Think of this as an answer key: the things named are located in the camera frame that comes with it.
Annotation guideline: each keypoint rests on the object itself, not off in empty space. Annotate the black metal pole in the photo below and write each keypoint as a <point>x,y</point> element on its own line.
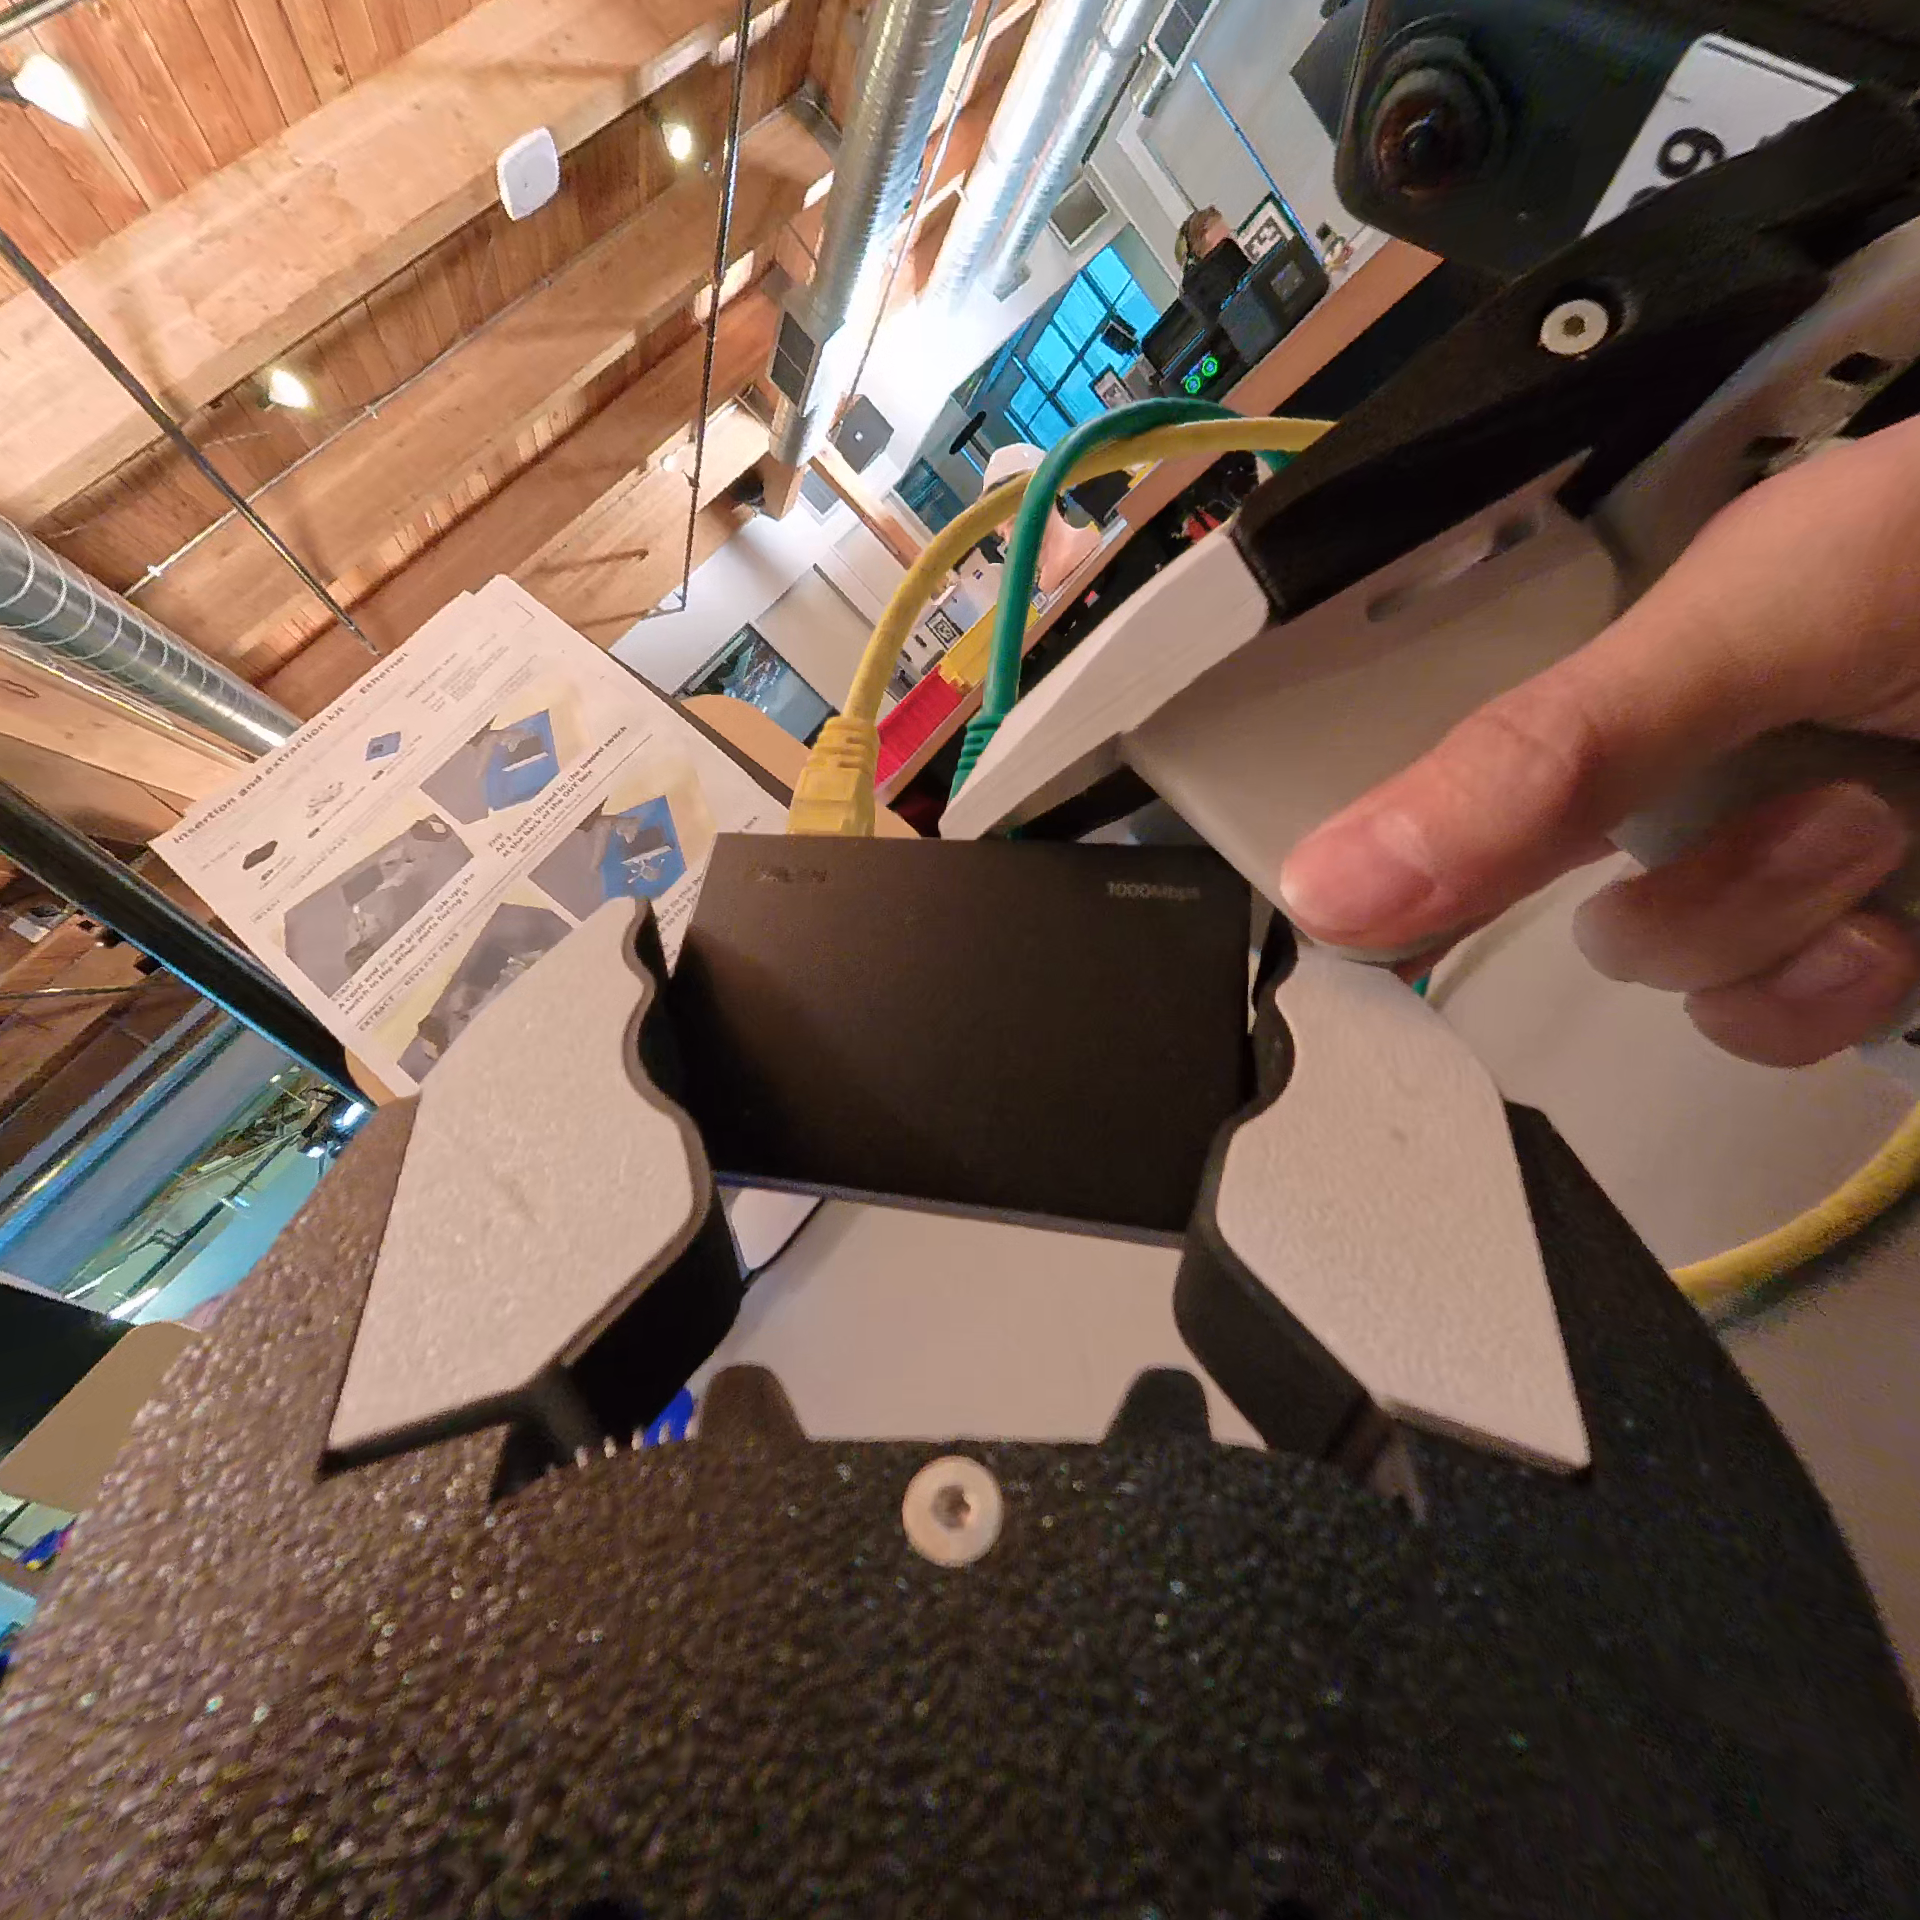
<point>180,944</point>

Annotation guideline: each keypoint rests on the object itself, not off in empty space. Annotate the blank wooden clipboard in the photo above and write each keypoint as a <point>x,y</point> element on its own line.
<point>120,1424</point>

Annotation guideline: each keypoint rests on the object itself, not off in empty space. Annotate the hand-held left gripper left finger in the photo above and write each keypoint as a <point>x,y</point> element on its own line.
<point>511,1200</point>

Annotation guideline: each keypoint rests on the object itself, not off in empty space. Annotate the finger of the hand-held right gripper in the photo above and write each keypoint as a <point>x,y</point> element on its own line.
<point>1111,660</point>

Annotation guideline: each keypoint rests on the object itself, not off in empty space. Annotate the person's right hand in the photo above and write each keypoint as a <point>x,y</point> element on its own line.
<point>1724,660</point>

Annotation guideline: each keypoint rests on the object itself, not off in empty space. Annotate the printed instruction sheet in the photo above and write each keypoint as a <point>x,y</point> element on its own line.
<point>451,841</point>

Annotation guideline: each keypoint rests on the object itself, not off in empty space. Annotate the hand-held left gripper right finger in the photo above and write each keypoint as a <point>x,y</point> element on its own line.
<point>1395,1200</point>

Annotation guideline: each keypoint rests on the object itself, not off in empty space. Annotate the small black monitor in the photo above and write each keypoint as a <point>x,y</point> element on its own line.
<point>61,1335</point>

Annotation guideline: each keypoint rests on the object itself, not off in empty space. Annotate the black network switch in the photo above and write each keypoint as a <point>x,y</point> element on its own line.
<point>961,1035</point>

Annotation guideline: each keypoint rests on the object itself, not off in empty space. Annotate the white ceiling access point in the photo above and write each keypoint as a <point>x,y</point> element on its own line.
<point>528,173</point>

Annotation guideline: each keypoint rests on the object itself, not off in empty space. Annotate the black wall speaker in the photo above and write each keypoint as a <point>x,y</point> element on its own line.
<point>865,432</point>

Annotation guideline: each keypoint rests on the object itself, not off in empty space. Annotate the silver round ventilation duct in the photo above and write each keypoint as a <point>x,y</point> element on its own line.
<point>885,181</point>
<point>135,630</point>

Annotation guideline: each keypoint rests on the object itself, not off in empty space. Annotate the black device with green lights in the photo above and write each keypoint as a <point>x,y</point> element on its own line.
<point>1201,361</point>

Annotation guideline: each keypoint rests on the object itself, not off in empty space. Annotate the red plastic bin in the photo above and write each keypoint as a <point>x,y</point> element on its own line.
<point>930,728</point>

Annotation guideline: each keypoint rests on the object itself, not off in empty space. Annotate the black desktop device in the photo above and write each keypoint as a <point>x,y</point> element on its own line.
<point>1274,301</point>

